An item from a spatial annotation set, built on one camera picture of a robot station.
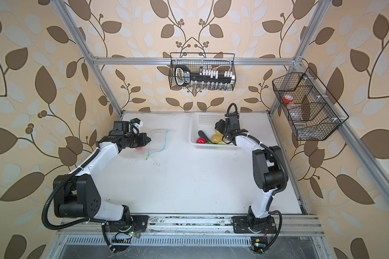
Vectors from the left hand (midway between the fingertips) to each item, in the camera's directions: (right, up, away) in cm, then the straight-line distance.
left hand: (150, 137), depth 87 cm
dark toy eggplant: (+28, +1, +17) cm, 33 cm away
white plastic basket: (+31, +10, +33) cm, 46 cm away
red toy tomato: (+27, -3, +12) cm, 30 cm away
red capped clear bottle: (+72, +19, -5) cm, 74 cm away
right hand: (+38, +6, +9) cm, 40 cm away
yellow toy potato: (+38, +1, +6) cm, 38 cm away
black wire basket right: (+79, +12, -13) cm, 81 cm away
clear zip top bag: (-1, -3, +18) cm, 19 cm away
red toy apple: (-12, -8, +15) cm, 21 cm away
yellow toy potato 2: (+37, -3, +12) cm, 39 cm away
